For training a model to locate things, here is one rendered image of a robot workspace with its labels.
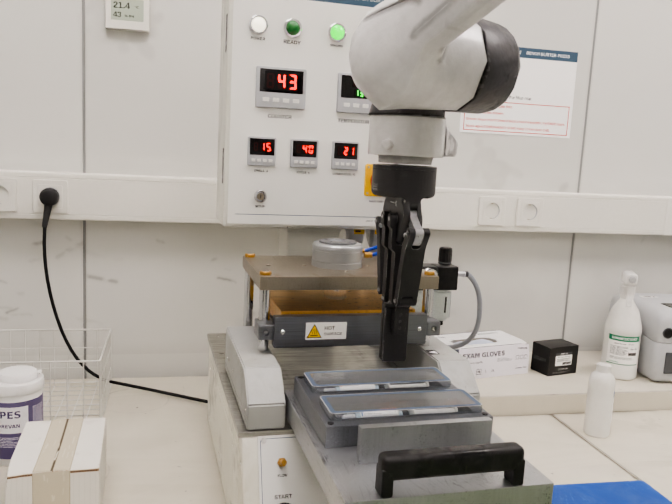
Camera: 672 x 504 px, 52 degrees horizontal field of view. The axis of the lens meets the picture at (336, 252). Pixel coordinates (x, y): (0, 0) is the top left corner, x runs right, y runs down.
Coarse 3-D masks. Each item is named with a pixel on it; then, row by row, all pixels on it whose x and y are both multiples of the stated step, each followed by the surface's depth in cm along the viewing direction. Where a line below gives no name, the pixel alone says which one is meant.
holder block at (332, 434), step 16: (304, 384) 86; (304, 400) 83; (320, 416) 76; (416, 416) 78; (432, 416) 78; (448, 416) 78; (464, 416) 78; (480, 416) 79; (320, 432) 76; (336, 432) 74; (352, 432) 74
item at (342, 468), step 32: (288, 416) 88; (320, 448) 74; (352, 448) 74; (384, 448) 71; (416, 448) 72; (320, 480) 72; (352, 480) 67; (416, 480) 68; (448, 480) 68; (480, 480) 68; (544, 480) 69
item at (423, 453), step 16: (432, 448) 66; (448, 448) 66; (464, 448) 66; (480, 448) 66; (496, 448) 67; (512, 448) 67; (384, 464) 63; (400, 464) 64; (416, 464) 64; (432, 464) 65; (448, 464) 65; (464, 464) 66; (480, 464) 66; (496, 464) 67; (512, 464) 67; (384, 480) 64; (512, 480) 68; (384, 496) 64
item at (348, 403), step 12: (324, 396) 80; (336, 396) 80; (348, 396) 80; (360, 396) 80; (372, 396) 81; (384, 396) 81; (396, 396) 81; (408, 396) 81; (420, 396) 81; (432, 396) 82; (444, 396) 82; (456, 396) 82; (468, 396) 82; (336, 408) 76; (348, 408) 76; (360, 408) 77; (372, 408) 77; (384, 408) 77; (396, 408) 77; (408, 408) 77; (420, 408) 78
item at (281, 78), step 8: (272, 72) 111; (280, 72) 112; (288, 72) 112; (272, 80) 112; (280, 80) 112; (288, 80) 112; (296, 80) 113; (272, 88) 112; (280, 88) 112; (288, 88) 113; (296, 88) 113
